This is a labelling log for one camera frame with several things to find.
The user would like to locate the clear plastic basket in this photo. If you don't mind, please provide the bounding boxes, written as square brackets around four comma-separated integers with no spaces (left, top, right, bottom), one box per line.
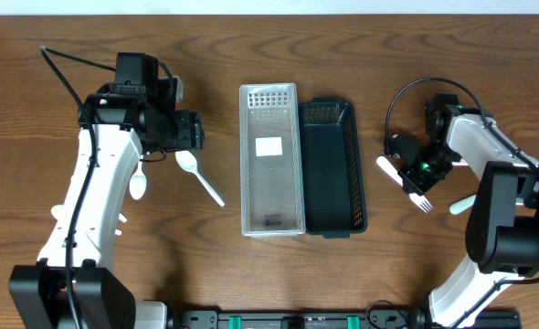
[239,83,306,238]

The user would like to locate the dark green plastic basket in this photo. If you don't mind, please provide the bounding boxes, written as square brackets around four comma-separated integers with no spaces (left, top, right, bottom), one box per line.
[298,98,368,239]

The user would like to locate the pale green plastic fork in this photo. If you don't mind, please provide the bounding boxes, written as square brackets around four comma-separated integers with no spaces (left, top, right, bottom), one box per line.
[449,195,476,215]

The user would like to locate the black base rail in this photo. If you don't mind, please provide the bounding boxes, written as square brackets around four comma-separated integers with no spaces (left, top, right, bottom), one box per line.
[177,308,522,329]

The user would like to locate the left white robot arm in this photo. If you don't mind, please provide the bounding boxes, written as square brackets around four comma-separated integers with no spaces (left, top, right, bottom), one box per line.
[8,52,205,328]

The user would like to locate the white plastic fork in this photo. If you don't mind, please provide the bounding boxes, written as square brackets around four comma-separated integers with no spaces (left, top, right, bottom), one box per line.
[376,156,433,213]

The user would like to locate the small white spoon under arm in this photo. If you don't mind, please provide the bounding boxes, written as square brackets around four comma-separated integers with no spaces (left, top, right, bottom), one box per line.
[129,158,147,200]

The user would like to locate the white plastic spoon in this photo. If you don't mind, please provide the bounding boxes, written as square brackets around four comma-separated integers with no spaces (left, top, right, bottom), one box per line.
[174,151,226,207]

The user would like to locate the white label sticker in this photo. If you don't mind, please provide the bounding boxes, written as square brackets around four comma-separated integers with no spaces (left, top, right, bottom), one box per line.
[255,137,283,157]

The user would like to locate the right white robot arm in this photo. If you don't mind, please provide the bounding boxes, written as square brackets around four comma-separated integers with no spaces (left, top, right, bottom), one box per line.
[377,93,539,328]

